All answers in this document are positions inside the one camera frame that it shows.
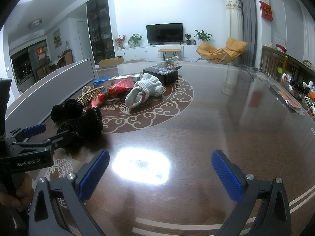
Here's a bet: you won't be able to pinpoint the red snack packet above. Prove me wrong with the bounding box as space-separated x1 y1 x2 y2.
91 77 134 108

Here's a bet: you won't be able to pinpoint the black flat television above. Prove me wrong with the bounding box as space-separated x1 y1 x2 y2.
146 23 184 44

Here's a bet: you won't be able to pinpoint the red wall hanging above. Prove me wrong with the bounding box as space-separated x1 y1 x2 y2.
259 1 273 22

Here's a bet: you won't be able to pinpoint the black cardboard box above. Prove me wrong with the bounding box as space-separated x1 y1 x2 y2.
143 65 178 86

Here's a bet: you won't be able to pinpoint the white tv console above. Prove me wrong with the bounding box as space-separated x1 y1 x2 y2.
115 44 201 62

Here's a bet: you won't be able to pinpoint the potted green plant right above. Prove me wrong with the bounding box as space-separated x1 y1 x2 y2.
194 29 213 42

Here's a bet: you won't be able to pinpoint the red flower vase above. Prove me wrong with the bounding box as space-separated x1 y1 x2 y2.
115 34 126 50

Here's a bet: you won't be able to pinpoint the yellow lounge chair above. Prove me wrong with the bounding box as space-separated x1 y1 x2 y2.
196 37 248 64

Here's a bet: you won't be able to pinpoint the foil packet on table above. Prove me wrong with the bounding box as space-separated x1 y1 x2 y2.
270 85 304 115

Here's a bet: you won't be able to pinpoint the wooden bench stool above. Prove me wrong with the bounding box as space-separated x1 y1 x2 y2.
158 49 181 61

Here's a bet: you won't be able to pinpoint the small potted plant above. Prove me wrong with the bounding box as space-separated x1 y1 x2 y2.
185 34 191 45

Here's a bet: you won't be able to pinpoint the white knit glove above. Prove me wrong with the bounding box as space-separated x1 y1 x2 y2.
125 73 163 109

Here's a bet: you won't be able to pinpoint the eyeglasses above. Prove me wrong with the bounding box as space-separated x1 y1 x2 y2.
238 64 259 80

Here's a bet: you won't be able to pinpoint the person's left hand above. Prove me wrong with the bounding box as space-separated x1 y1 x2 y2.
0 173 34 211

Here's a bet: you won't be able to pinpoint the gold hair claw clip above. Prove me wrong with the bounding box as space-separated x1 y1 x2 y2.
77 85 104 105

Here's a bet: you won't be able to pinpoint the potted green plant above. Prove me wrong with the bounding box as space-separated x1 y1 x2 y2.
194 29 213 42
128 34 143 47

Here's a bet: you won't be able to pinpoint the dark glass display cabinet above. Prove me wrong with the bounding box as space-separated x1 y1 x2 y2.
86 0 115 64

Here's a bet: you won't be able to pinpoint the potted green plant left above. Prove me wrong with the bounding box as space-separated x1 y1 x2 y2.
128 34 143 47

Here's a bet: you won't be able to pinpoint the brown cardboard box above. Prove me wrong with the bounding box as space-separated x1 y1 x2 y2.
98 56 124 68

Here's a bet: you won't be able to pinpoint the grey white storage bin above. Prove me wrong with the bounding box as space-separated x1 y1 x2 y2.
5 59 95 132

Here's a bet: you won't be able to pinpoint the grey curtain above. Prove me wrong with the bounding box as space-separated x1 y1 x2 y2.
242 0 257 67

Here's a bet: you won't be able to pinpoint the wooden dining chair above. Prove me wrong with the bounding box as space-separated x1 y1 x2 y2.
260 46 289 82

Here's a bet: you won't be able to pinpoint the blue white medicine box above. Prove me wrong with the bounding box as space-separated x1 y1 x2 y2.
93 74 142 91

